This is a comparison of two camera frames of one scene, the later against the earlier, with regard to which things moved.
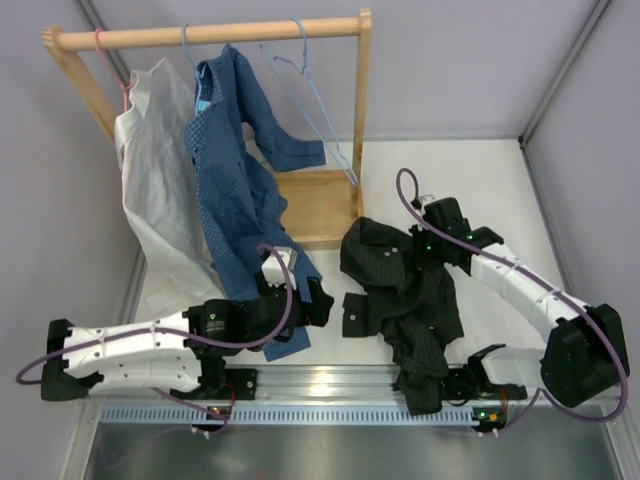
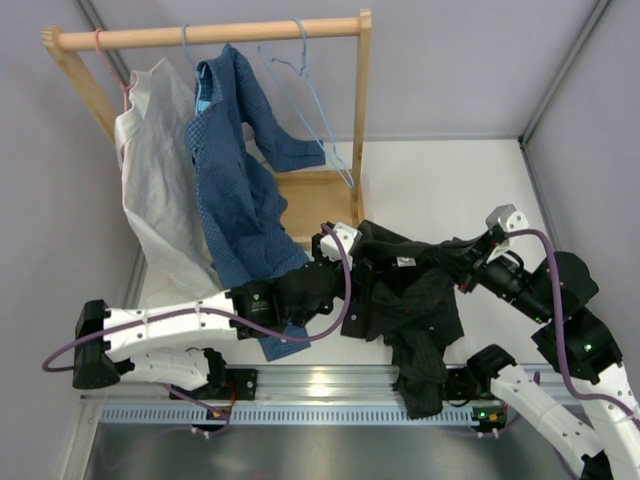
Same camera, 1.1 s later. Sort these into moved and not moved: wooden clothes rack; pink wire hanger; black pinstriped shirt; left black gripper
Moved: left black gripper
Not moved: black pinstriped shirt; pink wire hanger; wooden clothes rack
